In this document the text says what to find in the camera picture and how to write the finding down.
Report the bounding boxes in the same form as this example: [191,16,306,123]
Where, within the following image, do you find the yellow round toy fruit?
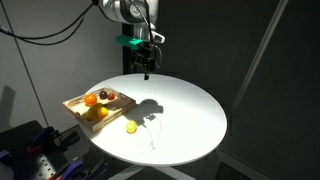
[126,120,137,134]

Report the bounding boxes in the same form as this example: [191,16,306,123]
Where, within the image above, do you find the yellow toy banana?
[86,103,103,121]

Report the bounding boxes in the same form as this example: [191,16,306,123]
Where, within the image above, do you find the dark red toy fruit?
[99,91,108,99]

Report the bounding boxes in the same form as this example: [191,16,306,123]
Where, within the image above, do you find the red toy strawberry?
[108,93,115,100]

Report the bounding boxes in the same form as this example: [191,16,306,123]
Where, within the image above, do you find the wooden slatted tray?
[63,87,136,133]

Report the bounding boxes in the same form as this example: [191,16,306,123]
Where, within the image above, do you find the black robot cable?
[0,0,101,46]

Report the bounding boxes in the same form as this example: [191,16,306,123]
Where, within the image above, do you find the perforated metal plate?
[22,154,56,180]

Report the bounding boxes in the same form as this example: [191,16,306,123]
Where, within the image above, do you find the purple clamp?
[27,127,59,154]
[47,159,84,180]

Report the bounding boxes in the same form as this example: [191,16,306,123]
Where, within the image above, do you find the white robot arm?
[98,0,165,80]

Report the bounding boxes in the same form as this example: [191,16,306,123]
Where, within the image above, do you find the purple clamp upper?
[27,127,59,154]

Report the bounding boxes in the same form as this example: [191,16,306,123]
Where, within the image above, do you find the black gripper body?
[130,48,160,71]

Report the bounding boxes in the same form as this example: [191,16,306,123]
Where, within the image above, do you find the purple clamp lower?
[47,159,84,180]

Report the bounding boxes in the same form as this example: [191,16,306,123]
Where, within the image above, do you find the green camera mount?
[116,35,143,50]

